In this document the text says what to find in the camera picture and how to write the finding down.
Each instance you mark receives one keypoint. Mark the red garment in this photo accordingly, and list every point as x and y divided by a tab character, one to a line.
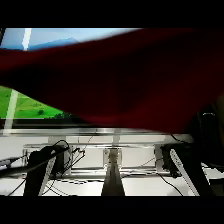
133	80

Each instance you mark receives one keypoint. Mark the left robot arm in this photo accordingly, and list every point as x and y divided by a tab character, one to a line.
38	170

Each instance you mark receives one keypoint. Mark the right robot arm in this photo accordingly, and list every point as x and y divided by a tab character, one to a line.
195	156

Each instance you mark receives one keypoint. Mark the silver frame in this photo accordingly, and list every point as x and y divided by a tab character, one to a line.
112	160

